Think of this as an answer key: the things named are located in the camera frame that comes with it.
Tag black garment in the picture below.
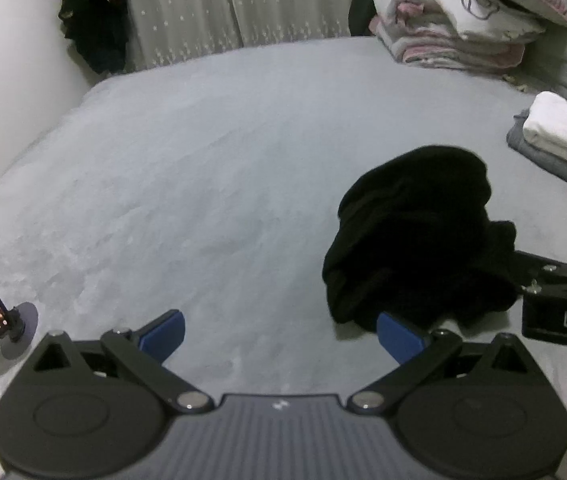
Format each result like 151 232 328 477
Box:
323 145 519 332

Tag black clothes hanging in corner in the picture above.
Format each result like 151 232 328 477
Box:
58 0 129 75

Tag folded grey garment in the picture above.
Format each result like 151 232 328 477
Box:
506 110 567 182

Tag round grey phone stand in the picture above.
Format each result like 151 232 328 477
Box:
0 302 38 361

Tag folded white garment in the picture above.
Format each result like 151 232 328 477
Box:
522 91 567 161

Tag grey bed sheet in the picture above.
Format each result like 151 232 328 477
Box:
0 34 567 480

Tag folded pink white quilt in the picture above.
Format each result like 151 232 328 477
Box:
370 0 546 73

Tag black item behind quilt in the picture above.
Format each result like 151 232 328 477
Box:
349 0 377 37

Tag grey dotted curtain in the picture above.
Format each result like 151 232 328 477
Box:
128 0 352 70

